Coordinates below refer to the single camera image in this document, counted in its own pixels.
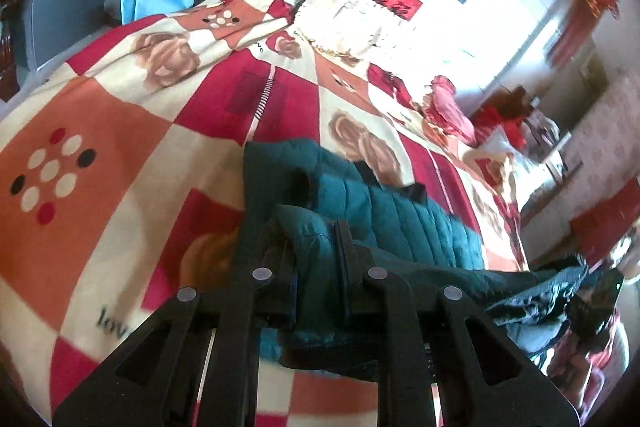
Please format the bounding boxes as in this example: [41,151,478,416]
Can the person's pink floral clothing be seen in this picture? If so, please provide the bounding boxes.
[547,312,631,414]

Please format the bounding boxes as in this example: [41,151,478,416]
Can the cream ruffled pillow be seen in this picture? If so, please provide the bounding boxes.
[292,0,401,58]

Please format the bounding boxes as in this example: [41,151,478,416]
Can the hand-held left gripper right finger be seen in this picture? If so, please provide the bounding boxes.
[334,219,581,427]

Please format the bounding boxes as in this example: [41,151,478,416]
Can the wooden chair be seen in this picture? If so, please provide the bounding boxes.
[525,97,583,188]

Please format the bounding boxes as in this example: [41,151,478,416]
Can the green quilted puffer jacket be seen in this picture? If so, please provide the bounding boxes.
[242,139,591,383]

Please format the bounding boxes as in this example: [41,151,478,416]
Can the pink ruffled pillow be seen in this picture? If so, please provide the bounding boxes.
[425,76,478,146]

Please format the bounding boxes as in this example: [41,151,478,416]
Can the red cream checked floral blanket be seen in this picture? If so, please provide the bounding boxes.
[0,0,531,427]

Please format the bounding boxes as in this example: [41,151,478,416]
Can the white printed pillow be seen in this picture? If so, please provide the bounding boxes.
[480,127,537,188]

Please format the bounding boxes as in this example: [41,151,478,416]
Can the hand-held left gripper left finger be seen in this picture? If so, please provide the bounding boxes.
[52,207,301,427]

